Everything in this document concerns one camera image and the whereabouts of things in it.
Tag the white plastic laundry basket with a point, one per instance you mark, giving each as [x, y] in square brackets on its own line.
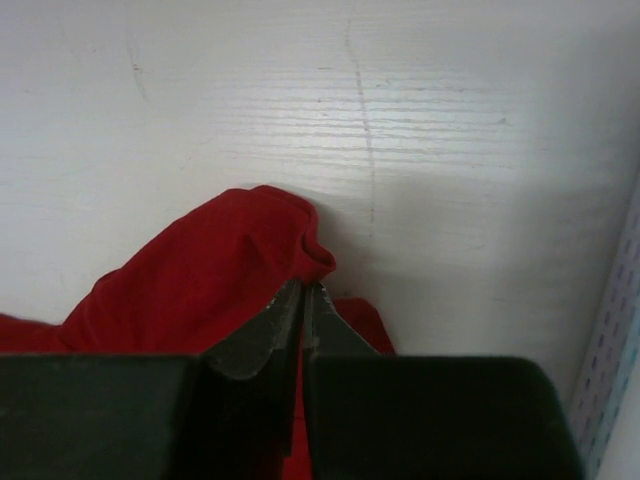
[612, 351]

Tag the red t shirt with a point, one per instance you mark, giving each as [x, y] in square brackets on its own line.
[120, 389]

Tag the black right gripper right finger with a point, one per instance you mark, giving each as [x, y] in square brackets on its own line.
[345, 384]

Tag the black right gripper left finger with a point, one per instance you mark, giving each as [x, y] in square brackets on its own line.
[255, 368]

